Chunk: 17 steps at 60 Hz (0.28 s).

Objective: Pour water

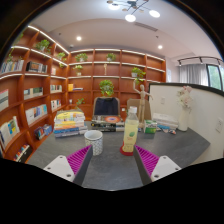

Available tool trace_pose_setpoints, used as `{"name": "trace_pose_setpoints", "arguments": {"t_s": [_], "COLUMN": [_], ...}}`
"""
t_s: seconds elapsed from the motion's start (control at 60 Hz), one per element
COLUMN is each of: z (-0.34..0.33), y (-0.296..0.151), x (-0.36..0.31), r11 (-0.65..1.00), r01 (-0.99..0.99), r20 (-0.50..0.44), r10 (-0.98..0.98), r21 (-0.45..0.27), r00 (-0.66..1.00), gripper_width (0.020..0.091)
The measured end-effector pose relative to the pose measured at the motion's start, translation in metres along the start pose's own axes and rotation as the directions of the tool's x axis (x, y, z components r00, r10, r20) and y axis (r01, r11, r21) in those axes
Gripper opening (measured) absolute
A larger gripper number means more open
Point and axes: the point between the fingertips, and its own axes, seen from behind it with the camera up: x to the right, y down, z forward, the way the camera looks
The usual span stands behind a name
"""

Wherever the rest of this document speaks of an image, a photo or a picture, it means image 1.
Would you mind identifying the flat round red coaster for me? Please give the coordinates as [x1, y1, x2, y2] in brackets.
[119, 144, 135, 157]

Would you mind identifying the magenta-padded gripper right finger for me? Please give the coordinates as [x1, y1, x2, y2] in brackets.
[133, 144, 183, 186]

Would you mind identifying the orange wooden shelf unit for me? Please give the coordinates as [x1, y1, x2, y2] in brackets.
[0, 24, 167, 164]

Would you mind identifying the black track light rail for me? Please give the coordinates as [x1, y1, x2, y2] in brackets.
[176, 55, 223, 67]

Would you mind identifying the black branched ceiling lamp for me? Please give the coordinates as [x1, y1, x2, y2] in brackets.
[106, 0, 161, 23]

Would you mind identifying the grey curtain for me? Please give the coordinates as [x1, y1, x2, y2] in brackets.
[178, 63, 208, 88]

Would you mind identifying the colourful stack of books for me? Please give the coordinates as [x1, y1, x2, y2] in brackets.
[53, 109, 89, 139]

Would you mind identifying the dark office chair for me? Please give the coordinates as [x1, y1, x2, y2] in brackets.
[92, 96, 121, 121]

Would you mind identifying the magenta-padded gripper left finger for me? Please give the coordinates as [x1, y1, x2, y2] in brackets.
[43, 144, 94, 187]

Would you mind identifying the window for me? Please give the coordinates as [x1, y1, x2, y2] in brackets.
[205, 63, 224, 92]

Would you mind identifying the dark stack of books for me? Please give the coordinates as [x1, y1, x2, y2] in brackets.
[90, 115, 126, 133]

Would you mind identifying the clear bottle with yellow drink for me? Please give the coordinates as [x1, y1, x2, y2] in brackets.
[121, 106, 140, 154]

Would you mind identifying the green and white box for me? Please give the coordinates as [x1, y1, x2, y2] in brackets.
[143, 119, 158, 135]

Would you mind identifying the white vase with flowers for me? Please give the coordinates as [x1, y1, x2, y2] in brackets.
[176, 85, 194, 133]

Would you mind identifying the ceiling air vent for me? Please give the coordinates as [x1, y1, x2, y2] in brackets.
[133, 21, 159, 33]

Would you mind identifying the wooden artist mannequin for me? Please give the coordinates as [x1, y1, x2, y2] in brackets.
[132, 79, 154, 130]

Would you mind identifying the white cup with triangle pattern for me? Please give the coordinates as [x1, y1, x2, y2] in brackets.
[83, 129, 104, 157]

